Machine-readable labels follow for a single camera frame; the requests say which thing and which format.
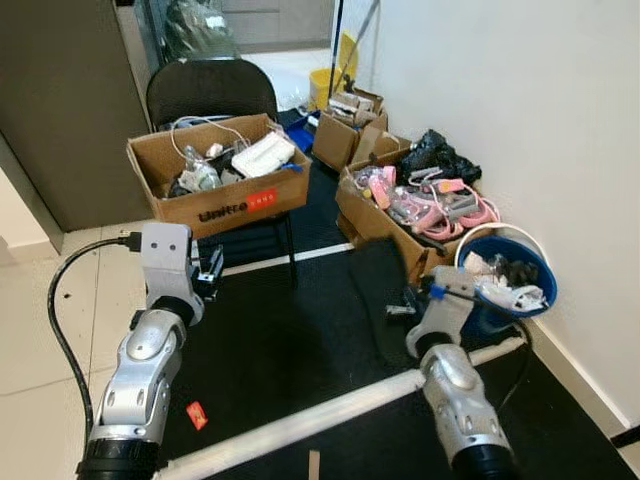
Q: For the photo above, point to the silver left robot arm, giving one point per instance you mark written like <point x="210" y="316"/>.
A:
<point x="145" y="370"/>

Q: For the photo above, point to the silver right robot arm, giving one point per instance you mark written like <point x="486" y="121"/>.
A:
<point x="460" y="400"/>

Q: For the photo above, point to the blue rubbish bucket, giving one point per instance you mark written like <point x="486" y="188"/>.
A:
<point x="510" y="322"/>

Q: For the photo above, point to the white crumpled trash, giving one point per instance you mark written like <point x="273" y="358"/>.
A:
<point x="515" y="297"/>

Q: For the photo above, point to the black crumpled trash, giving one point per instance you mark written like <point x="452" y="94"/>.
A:
<point x="518" y="272"/>

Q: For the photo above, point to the printed cardboard box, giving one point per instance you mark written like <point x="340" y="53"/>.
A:
<point x="220" y="205"/>

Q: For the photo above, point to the white paper piece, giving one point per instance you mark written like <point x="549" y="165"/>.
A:
<point x="475" y="265"/>

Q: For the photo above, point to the clear plastic bottle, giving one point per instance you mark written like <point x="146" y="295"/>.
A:
<point x="200" y="175"/>

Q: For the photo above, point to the white folded device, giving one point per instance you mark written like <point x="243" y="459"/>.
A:
<point x="265" y="155"/>

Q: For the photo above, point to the red scrap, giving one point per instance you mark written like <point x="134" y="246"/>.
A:
<point x="197" y="415"/>

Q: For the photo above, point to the black plastic bag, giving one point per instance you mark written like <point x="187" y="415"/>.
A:
<point x="435" y="155"/>

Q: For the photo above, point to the white floor pipe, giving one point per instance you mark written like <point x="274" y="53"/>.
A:
<point x="300" y="420"/>

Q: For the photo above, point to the small cardboard box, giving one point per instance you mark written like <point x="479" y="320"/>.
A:
<point x="340" y="140"/>

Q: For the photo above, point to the black chair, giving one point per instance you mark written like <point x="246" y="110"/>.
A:
<point x="210" y="90"/>

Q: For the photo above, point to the short wooden stick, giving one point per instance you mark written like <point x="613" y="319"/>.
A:
<point x="313" y="465"/>

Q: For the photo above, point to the yellow mop bucket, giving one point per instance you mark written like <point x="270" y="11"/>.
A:
<point x="325" y="90"/>

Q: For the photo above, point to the dark brown door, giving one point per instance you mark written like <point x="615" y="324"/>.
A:
<point x="60" y="100"/>

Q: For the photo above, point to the dark garbage bag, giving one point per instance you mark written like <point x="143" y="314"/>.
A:
<point x="200" y="30"/>

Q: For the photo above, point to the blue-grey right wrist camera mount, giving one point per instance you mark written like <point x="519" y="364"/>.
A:
<point x="445" y="300"/>

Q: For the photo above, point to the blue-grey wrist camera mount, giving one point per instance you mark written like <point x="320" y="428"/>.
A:
<point x="445" y="300"/>
<point x="165" y="255"/>

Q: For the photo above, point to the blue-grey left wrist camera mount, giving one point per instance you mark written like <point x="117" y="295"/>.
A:
<point x="165" y="255"/>

